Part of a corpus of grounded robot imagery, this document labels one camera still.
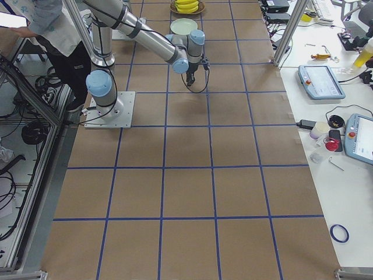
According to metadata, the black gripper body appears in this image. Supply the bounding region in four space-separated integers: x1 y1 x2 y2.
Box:
186 57 210 80

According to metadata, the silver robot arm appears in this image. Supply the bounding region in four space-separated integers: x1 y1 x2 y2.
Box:
84 1 210 87

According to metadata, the light green plate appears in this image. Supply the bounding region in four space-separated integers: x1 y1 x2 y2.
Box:
170 18 198 35

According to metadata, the brown wicker basket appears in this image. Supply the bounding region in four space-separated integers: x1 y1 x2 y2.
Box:
170 1 205 15

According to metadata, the yellow banana bunch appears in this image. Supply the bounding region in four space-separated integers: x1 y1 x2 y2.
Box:
174 0 199 14

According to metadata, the black power adapter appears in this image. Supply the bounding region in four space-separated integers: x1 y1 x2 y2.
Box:
296 119 316 130

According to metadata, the blue teach pendant far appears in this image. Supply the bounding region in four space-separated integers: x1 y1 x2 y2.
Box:
298 65 346 100

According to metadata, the blue teach pendant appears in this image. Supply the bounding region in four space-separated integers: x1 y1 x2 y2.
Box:
298 65 346 100
344 114 373 165

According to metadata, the gold metal tool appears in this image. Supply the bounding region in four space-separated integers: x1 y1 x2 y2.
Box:
311 54 331 60

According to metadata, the person in white shirt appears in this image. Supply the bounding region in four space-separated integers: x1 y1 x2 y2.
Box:
1 0 91 112

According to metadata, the red emergency button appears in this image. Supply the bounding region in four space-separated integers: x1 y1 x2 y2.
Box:
323 137 343 152

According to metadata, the blue teach pendant near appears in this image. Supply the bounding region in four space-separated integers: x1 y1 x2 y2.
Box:
344 114 373 165

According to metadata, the blue tape roll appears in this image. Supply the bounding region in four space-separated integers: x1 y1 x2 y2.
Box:
329 224 350 244

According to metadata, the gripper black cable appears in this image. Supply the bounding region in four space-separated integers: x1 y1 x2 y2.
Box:
180 62 211 94

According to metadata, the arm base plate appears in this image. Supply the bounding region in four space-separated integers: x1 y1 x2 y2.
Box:
110 15 146 42
83 91 136 129

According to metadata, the aluminium frame post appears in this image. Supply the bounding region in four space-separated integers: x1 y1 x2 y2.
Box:
272 0 308 67

